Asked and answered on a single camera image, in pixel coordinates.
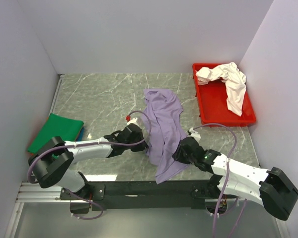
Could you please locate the aluminium rail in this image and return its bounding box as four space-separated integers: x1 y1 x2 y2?
16 182 73 203

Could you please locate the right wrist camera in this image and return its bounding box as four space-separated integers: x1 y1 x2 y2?
188 127 201 142

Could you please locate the black base beam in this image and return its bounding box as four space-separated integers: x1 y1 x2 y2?
59 180 239 214

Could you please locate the purple t-shirt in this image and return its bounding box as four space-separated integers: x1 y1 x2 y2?
144 89 188 184

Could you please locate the white t-shirt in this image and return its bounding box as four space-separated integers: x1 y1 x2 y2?
195 62 246 117

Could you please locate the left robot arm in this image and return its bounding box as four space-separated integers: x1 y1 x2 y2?
27 123 149 199

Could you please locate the red plastic bin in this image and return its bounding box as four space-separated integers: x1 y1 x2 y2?
192 63 256 127

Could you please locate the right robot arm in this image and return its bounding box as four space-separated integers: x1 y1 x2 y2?
172 137 298 221

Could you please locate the green folded t-shirt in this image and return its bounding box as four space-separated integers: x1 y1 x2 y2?
27 113 84 154

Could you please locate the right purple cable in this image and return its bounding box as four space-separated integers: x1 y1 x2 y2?
187 123 248 238

